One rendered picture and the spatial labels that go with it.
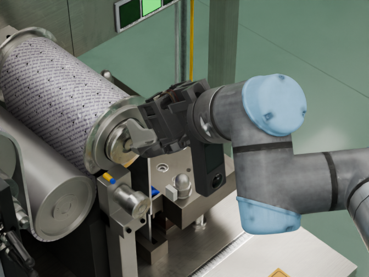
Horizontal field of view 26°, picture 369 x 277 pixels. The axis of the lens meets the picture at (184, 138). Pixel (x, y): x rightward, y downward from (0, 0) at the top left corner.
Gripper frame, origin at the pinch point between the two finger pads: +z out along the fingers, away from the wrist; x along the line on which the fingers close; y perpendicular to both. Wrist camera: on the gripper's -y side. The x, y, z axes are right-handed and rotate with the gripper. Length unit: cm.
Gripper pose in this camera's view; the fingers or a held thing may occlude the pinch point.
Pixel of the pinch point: (147, 143)
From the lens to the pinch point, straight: 125.5
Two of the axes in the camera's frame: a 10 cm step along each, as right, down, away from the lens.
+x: -7.2, 4.8, -5.1
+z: -5.3, 0.9, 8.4
